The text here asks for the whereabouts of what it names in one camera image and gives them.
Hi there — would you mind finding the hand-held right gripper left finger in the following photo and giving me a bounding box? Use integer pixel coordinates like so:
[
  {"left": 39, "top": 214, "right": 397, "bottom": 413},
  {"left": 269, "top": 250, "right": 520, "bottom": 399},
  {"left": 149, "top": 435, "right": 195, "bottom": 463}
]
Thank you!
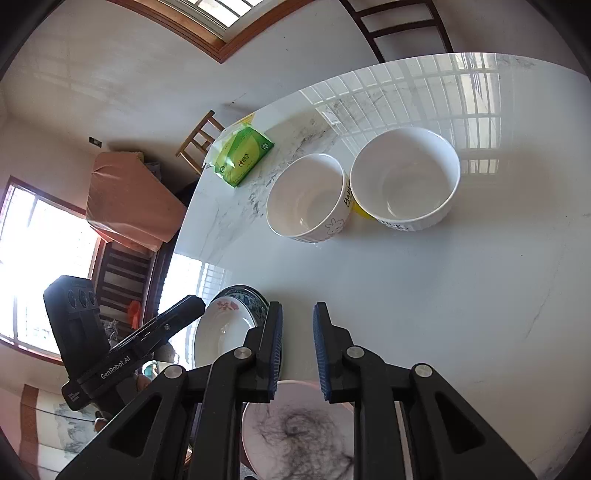
[{"left": 55, "top": 301, "right": 283, "bottom": 480}]

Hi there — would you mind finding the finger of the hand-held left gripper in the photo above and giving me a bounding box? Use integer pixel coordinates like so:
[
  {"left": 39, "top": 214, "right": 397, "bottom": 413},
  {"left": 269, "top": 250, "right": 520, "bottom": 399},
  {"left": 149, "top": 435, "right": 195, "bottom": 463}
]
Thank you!
[{"left": 111, "top": 295, "right": 206, "bottom": 357}]

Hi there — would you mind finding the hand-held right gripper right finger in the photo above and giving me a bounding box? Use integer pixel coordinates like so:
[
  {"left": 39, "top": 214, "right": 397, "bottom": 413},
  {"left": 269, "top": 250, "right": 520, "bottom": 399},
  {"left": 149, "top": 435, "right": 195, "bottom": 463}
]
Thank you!
[{"left": 313, "top": 302, "right": 539, "bottom": 480}]

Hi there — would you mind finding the white pink-flower plate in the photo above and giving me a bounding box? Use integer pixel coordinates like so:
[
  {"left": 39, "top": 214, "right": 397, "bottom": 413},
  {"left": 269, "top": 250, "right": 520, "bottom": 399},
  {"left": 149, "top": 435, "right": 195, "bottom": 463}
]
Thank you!
[{"left": 193, "top": 295, "right": 259, "bottom": 370}]

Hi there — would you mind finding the large blue patterned plate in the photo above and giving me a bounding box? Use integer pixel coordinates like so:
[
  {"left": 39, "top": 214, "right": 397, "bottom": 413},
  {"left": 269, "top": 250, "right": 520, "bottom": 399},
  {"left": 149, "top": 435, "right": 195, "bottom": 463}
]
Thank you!
[{"left": 215, "top": 285, "right": 269, "bottom": 330}]

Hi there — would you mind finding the pink bowl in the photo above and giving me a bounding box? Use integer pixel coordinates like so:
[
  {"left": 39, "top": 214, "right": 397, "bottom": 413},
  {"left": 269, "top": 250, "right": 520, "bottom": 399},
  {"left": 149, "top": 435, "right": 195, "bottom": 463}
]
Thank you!
[{"left": 241, "top": 379, "right": 358, "bottom": 480}]

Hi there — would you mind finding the dark wooden bench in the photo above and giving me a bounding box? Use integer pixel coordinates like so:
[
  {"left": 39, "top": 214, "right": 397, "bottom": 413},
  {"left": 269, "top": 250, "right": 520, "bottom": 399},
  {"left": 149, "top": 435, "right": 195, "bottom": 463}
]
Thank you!
[{"left": 92, "top": 240, "right": 175, "bottom": 333}]

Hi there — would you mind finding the bright side window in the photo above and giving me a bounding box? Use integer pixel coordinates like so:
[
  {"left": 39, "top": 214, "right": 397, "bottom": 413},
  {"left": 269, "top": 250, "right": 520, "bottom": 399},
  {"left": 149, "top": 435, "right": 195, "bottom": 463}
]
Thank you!
[{"left": 0, "top": 175, "right": 105, "bottom": 365}]

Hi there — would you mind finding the dark hair clump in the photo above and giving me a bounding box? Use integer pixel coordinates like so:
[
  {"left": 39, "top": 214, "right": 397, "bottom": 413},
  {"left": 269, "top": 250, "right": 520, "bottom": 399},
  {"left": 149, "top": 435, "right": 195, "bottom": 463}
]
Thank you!
[{"left": 254, "top": 405, "right": 354, "bottom": 480}]

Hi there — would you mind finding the orange cloth covered furniture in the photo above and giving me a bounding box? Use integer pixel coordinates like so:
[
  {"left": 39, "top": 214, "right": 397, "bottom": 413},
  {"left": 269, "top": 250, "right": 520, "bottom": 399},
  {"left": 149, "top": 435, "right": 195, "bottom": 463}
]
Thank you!
[{"left": 85, "top": 148, "right": 188, "bottom": 244}]

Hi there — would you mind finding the white ribbed rabbit bowl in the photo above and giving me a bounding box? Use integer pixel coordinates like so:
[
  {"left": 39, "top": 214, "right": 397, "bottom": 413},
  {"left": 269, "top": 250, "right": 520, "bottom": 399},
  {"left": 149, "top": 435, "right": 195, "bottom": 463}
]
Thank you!
[{"left": 265, "top": 153, "right": 352, "bottom": 244}]

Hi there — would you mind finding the green tissue pack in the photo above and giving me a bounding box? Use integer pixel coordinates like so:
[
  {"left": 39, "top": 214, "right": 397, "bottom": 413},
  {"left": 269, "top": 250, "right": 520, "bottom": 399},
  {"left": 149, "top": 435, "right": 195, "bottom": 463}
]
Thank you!
[{"left": 203, "top": 115, "right": 275, "bottom": 188}]

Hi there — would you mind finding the light bamboo chair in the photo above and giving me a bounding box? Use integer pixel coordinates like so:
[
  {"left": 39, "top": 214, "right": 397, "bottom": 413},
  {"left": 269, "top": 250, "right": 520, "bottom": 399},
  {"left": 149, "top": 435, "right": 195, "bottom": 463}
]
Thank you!
[{"left": 174, "top": 109, "right": 225, "bottom": 175}]

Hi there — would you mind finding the white bowl with black print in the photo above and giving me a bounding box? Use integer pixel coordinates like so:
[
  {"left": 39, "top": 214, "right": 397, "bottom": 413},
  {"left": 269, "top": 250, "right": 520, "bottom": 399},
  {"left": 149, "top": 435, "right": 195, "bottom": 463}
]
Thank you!
[{"left": 349, "top": 127, "right": 461, "bottom": 232}]

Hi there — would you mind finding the dark wooden chair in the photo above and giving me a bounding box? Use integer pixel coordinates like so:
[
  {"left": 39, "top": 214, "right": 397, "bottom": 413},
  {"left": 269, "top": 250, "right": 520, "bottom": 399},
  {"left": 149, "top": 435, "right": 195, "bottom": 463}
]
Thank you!
[{"left": 339, "top": 0, "right": 455, "bottom": 63}]

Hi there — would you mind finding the landscape wall painting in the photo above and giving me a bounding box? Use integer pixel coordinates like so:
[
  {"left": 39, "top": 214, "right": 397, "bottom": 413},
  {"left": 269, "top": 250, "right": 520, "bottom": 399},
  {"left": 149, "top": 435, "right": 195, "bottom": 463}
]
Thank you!
[{"left": 21, "top": 383, "right": 100, "bottom": 462}]

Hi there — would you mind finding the barred window with wooden frame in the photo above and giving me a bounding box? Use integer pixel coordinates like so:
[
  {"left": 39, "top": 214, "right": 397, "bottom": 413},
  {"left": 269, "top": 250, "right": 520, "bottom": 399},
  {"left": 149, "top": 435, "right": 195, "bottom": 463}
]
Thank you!
[{"left": 108, "top": 0, "right": 342, "bottom": 64}]

